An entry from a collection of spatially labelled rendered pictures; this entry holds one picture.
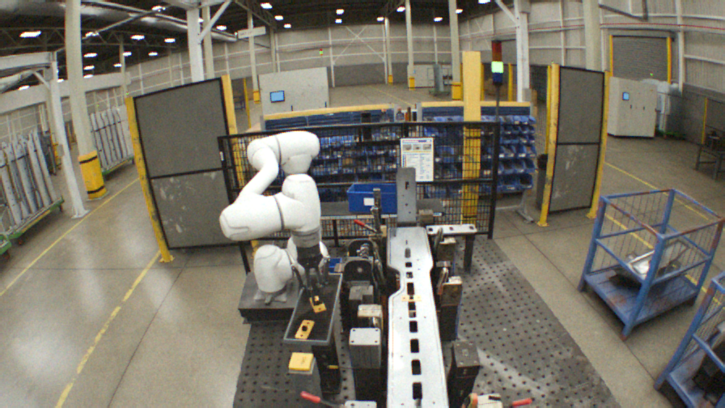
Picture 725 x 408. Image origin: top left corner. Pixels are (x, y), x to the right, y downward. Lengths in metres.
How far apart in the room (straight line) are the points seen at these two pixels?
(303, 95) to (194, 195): 4.92
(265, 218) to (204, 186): 2.88
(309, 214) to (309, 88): 7.28
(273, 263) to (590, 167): 4.06
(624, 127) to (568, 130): 8.17
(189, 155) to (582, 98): 4.50
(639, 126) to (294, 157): 12.41
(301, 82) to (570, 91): 5.92
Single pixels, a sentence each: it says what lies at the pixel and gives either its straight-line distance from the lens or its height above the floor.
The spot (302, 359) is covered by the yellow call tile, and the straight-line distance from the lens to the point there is 1.01.
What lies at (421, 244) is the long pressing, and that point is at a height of 1.00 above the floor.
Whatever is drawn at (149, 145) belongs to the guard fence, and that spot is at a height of 1.42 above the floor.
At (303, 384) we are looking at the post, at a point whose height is 1.09.
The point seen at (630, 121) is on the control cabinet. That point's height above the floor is 0.61.
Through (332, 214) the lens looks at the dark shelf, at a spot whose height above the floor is 1.03.
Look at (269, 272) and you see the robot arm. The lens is 1.73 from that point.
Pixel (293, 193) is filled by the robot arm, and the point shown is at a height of 1.58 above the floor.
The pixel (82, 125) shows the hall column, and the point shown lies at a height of 1.77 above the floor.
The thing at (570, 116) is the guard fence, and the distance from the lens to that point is 4.35.
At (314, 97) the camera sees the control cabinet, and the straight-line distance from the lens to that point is 8.18.
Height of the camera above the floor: 1.90
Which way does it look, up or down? 23 degrees down
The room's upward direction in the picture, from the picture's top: 4 degrees counter-clockwise
